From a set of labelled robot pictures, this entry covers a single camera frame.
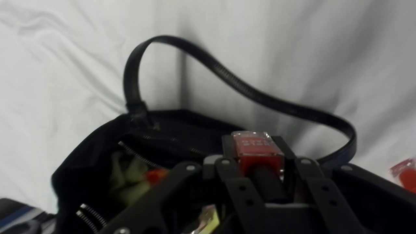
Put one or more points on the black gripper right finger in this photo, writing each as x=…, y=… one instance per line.
x=328, y=199

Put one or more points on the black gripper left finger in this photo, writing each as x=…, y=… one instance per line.
x=185, y=199

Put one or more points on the yellow cloth bag lining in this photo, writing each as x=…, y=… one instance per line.
x=124, y=177

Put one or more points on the grey blue striped object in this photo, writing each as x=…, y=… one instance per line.
x=16, y=215

